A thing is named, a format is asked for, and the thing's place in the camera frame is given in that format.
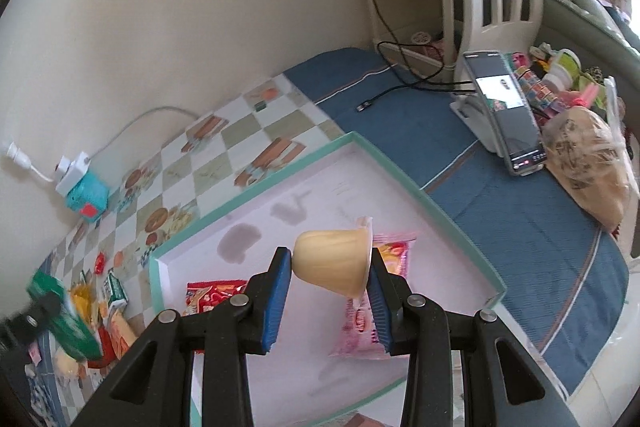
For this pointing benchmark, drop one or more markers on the white plastic jar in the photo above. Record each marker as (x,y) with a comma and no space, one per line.
(562,69)

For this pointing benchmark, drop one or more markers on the teal-edged white cardboard box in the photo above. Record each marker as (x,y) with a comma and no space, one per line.
(325,187)

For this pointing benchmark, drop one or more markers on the green-edged clear snack packet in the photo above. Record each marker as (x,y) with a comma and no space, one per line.
(114,293)

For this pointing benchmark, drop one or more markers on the blue striped cloth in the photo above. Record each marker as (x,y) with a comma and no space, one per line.
(500,232)

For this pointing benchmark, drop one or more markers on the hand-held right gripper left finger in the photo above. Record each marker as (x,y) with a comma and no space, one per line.
(277,302)

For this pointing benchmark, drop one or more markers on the yellow snack packet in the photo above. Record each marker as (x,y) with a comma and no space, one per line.
(82,299)

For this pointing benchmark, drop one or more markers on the black smartphone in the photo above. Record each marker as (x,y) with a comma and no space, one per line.
(505,127)

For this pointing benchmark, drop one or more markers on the colourful patterned strip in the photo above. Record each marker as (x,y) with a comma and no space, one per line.
(531,83)

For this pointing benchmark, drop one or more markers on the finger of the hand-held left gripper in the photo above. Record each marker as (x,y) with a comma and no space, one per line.
(30,319)

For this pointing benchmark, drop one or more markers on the teal toy box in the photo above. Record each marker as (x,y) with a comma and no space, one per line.
(87,204)

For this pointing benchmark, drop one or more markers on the white round perforated disc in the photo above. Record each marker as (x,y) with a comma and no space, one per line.
(420,38)

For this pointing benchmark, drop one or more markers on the white phone stand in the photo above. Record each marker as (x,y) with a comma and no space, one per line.
(470,117)

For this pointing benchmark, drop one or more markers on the dark red snack packet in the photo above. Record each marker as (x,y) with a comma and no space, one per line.
(104,349)

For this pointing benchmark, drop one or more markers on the pale yellow pudding cup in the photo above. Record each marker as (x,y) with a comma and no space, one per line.
(65,364)

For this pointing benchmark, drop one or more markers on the pink snack packet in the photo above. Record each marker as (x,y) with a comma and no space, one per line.
(357,332)

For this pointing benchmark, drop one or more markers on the clear plastic bag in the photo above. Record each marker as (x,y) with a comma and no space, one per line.
(585,157)

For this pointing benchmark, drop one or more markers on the orange biscuit packet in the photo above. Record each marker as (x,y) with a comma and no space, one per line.
(121,332)

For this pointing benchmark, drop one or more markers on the small red candy packet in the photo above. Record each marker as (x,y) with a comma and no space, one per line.
(100,263)

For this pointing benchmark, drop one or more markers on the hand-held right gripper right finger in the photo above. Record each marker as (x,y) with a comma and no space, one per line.
(380,309)

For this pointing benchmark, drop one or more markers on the green snack packet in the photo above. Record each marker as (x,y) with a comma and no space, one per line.
(70,327)

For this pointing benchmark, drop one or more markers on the checkered printed tablecloth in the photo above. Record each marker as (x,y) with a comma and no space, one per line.
(225,142)

